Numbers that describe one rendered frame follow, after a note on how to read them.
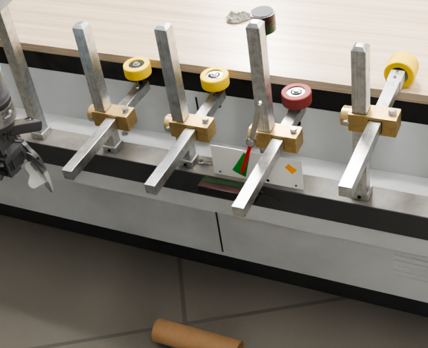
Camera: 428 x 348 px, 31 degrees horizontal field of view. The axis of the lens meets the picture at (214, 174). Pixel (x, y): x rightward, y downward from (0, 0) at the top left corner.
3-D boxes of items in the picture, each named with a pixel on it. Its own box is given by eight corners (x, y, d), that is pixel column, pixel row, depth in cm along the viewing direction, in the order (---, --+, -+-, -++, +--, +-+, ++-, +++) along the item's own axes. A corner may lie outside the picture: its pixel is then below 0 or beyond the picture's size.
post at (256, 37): (275, 183, 208) (259, 25, 178) (263, 181, 209) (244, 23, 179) (279, 175, 210) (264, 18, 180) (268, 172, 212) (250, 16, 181)
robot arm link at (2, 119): (-14, 89, 170) (21, 95, 167) (-7, 107, 174) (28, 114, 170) (-40, 112, 165) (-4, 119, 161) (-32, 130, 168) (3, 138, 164)
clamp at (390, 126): (395, 139, 181) (395, 122, 177) (339, 131, 186) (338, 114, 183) (401, 124, 185) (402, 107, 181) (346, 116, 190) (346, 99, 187)
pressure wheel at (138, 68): (160, 97, 230) (153, 63, 222) (135, 105, 228) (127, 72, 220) (150, 84, 236) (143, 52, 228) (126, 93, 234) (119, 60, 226)
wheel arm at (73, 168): (74, 183, 203) (71, 170, 200) (64, 181, 204) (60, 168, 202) (151, 91, 232) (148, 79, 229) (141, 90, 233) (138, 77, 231)
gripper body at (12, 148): (-14, 175, 174) (-31, 132, 167) (9, 151, 180) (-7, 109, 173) (14, 181, 171) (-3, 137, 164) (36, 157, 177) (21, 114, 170)
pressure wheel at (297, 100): (307, 135, 206) (305, 100, 199) (279, 131, 209) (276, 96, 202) (317, 118, 212) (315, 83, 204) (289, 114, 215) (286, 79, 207)
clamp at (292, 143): (297, 154, 197) (295, 138, 194) (248, 146, 202) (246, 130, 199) (304, 141, 201) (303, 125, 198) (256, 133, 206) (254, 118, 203)
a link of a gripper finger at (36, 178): (40, 204, 176) (12, 175, 174) (54, 188, 180) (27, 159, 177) (47, 201, 174) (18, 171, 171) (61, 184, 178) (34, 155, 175)
